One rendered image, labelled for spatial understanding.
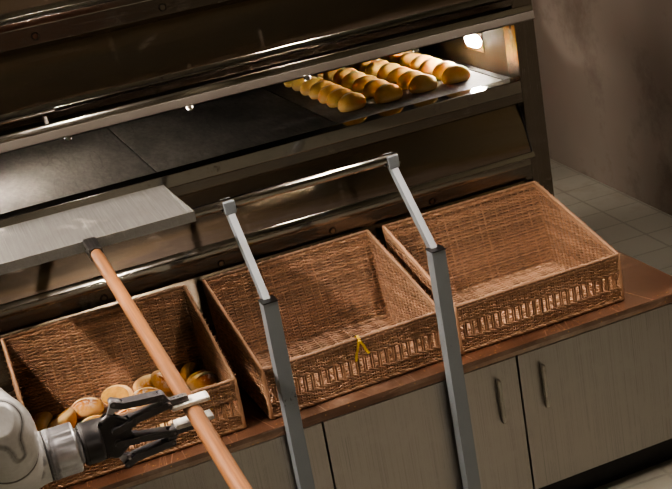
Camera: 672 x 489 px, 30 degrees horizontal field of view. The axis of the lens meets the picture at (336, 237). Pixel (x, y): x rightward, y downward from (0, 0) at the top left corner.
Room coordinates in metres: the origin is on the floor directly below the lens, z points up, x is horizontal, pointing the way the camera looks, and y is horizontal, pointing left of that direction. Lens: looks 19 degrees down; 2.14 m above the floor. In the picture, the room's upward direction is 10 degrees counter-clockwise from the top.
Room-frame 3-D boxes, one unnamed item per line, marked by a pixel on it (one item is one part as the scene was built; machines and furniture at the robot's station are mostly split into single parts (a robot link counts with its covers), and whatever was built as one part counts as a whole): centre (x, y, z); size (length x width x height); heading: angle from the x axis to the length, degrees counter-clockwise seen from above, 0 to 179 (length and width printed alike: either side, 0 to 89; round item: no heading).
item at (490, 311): (3.54, -0.48, 0.72); 0.56 x 0.49 x 0.28; 108
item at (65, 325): (3.17, 0.66, 0.72); 0.56 x 0.49 x 0.28; 107
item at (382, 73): (4.20, -0.22, 1.21); 0.61 x 0.48 x 0.06; 18
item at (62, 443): (1.95, 0.53, 1.16); 0.09 x 0.06 x 0.09; 17
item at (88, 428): (1.97, 0.46, 1.16); 0.09 x 0.07 x 0.08; 107
